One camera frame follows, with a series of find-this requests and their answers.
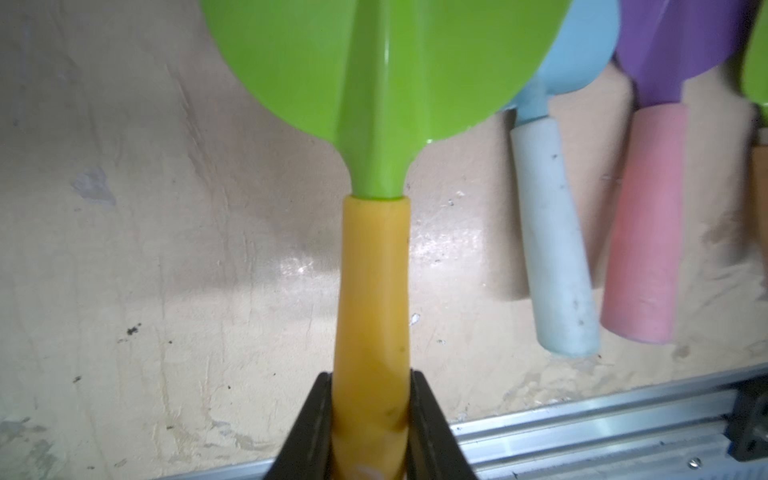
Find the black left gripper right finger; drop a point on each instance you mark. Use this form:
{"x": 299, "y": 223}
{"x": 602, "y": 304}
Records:
{"x": 432, "y": 449}

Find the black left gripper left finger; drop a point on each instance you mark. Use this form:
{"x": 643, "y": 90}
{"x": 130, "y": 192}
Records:
{"x": 306, "y": 453}

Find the green shovel orange handle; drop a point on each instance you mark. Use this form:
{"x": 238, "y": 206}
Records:
{"x": 379, "y": 81}

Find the light blue shovel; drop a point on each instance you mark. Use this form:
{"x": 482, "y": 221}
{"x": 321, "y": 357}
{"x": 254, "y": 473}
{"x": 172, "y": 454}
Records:
{"x": 565, "y": 314}

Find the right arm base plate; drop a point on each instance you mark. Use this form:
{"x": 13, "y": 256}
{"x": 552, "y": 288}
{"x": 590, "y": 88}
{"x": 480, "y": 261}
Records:
{"x": 747, "y": 427}

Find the purple shovel pink handle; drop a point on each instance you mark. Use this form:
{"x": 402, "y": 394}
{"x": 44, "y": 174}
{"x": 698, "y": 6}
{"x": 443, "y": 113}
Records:
{"x": 661, "y": 45}

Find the green pointed shovel wooden handle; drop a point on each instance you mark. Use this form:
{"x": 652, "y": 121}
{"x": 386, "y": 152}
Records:
{"x": 753, "y": 85}

